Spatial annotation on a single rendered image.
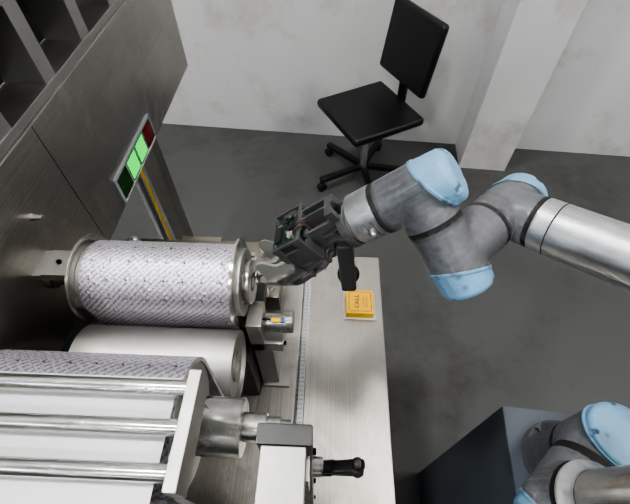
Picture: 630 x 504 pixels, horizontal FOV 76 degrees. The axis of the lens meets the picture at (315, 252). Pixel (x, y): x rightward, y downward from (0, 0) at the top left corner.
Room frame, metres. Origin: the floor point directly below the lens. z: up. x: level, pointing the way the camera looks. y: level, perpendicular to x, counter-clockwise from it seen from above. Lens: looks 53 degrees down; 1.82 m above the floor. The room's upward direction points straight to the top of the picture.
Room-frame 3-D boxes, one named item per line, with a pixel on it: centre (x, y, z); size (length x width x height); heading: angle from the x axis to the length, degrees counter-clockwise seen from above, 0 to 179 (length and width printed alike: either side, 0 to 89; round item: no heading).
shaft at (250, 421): (0.12, 0.05, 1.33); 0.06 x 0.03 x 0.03; 88
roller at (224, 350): (0.26, 0.25, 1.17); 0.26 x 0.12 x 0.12; 88
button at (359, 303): (0.52, -0.12, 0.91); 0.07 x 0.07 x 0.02; 88
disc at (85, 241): (0.38, 0.38, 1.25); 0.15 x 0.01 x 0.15; 178
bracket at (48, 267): (0.38, 0.42, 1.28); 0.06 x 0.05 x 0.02; 88
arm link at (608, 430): (0.15, -0.50, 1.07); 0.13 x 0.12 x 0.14; 131
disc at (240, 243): (0.37, 0.13, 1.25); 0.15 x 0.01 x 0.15; 178
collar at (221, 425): (0.12, 0.11, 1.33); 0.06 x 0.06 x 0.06; 88
